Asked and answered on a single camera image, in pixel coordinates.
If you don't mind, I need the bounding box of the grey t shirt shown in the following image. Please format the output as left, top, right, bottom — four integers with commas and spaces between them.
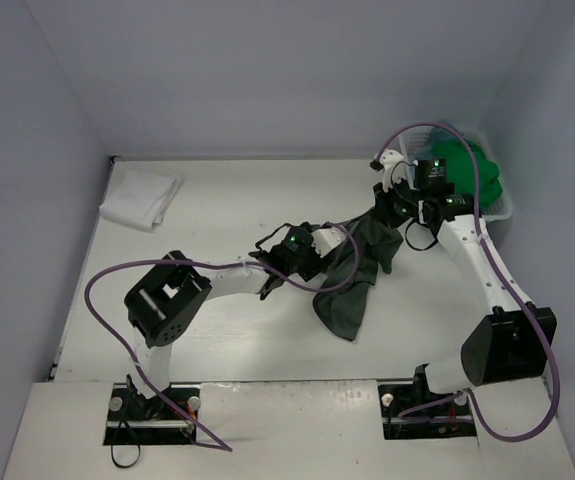
312, 211, 402, 342

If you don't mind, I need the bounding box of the white t shirt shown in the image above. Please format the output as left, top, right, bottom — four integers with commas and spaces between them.
99, 169, 184, 232

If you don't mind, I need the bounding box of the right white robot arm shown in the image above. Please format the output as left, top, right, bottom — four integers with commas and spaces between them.
371, 156, 557, 412

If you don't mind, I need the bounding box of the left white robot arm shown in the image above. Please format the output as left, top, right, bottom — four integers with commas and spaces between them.
124, 224, 346, 420

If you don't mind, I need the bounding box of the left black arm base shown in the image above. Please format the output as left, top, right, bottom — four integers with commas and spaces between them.
103, 383, 196, 469

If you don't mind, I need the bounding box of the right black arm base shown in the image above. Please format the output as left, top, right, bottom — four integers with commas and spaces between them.
377, 365, 477, 441

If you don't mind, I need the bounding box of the white plastic basket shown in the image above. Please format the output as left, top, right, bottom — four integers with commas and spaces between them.
398, 126, 513, 224

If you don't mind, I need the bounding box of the green t shirt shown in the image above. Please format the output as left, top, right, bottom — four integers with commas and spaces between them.
431, 140, 503, 209

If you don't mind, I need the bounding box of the teal cloth in basket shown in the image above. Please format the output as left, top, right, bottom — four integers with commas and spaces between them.
426, 120, 462, 147

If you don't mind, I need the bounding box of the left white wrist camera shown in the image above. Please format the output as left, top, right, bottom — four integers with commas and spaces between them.
312, 227, 346, 258

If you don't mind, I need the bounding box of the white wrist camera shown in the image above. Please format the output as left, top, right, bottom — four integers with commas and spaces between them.
370, 149, 407, 192
312, 227, 346, 258

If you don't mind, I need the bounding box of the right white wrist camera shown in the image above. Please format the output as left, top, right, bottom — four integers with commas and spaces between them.
370, 149, 407, 192

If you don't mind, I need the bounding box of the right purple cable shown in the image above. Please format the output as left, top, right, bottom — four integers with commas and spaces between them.
376, 120, 563, 442

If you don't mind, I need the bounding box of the purple cable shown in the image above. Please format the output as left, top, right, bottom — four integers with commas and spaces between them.
84, 224, 361, 452
376, 120, 563, 442

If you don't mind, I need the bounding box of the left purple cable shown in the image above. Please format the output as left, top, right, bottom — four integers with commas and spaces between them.
84, 224, 361, 452

